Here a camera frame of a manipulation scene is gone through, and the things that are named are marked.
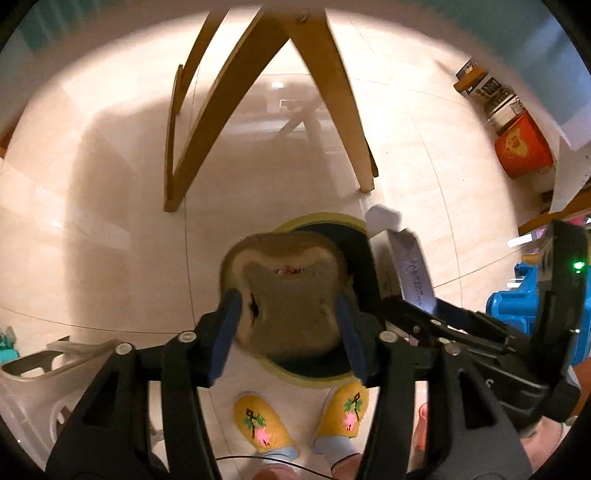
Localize light blue sock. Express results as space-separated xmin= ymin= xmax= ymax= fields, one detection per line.
xmin=261 ymin=445 xmax=301 ymax=467
xmin=318 ymin=436 xmax=361 ymax=467

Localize white lavender cardboard box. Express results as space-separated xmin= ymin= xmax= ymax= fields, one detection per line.
xmin=365 ymin=204 xmax=437 ymax=317

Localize yellow embroidered slipper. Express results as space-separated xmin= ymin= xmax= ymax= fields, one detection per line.
xmin=314 ymin=381 xmax=370 ymax=453
xmin=233 ymin=391 xmax=301 ymax=455

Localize wooden side table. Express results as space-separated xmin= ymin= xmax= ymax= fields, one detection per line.
xmin=517 ymin=198 xmax=591 ymax=236

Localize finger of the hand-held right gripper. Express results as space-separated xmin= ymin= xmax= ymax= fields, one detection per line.
xmin=381 ymin=295 xmax=467 ymax=352
xmin=431 ymin=298 xmax=513 ymax=340

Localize wooden chair legs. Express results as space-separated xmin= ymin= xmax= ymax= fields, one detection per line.
xmin=164 ymin=0 xmax=380 ymax=213

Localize yellow black printed box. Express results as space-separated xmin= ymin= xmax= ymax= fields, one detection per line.
xmin=455 ymin=58 xmax=490 ymax=95

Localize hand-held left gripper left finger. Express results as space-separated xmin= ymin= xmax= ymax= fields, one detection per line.
xmin=44 ymin=290 xmax=243 ymax=480

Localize yellow round waste bin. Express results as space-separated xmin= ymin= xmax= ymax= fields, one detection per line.
xmin=249 ymin=212 xmax=384 ymax=391

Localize thin black cable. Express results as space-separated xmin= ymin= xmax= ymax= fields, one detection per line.
xmin=215 ymin=456 xmax=333 ymax=478

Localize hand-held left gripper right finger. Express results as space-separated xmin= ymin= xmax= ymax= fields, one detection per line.
xmin=335 ymin=295 xmax=532 ymax=480

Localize person's leg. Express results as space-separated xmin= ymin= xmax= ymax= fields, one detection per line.
xmin=256 ymin=464 xmax=296 ymax=480
xmin=330 ymin=455 xmax=365 ymax=480

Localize teal plastic toy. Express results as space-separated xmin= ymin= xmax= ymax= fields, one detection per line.
xmin=0 ymin=325 xmax=19 ymax=363

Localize person's right leg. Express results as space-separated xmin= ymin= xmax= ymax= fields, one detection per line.
xmin=330 ymin=455 xmax=365 ymax=480

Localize person's left leg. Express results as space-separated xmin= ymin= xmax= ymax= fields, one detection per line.
xmin=256 ymin=464 xmax=296 ymax=480

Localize orange plastic bucket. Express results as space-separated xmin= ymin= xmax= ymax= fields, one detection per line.
xmin=495 ymin=113 xmax=554 ymax=178

